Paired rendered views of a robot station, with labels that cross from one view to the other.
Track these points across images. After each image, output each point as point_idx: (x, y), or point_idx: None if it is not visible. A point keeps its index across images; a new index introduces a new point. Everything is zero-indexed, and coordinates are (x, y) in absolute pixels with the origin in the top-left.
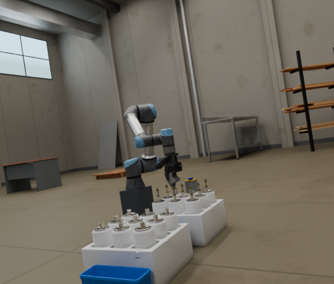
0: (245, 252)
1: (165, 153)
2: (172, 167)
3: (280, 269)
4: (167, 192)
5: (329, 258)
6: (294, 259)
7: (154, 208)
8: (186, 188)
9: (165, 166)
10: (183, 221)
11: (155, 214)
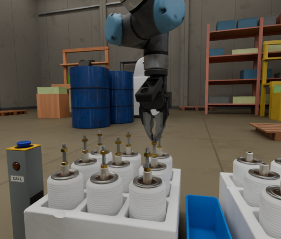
0: (192, 186)
1: (166, 68)
2: (166, 99)
3: (219, 175)
4: (107, 165)
5: (194, 163)
6: (199, 170)
7: (164, 198)
8: (28, 167)
9: (165, 95)
10: (179, 189)
11: None
